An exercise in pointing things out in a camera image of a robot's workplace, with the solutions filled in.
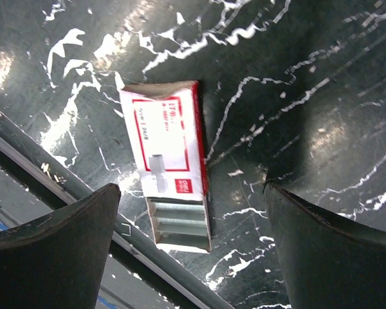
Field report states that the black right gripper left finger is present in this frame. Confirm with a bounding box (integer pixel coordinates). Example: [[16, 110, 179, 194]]
[[0, 183, 121, 308]]

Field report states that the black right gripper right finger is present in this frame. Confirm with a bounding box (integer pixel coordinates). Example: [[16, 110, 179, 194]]
[[264, 183, 386, 308]]

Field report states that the red white staple box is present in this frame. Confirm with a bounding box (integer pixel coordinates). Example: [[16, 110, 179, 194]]
[[120, 80, 211, 254]]

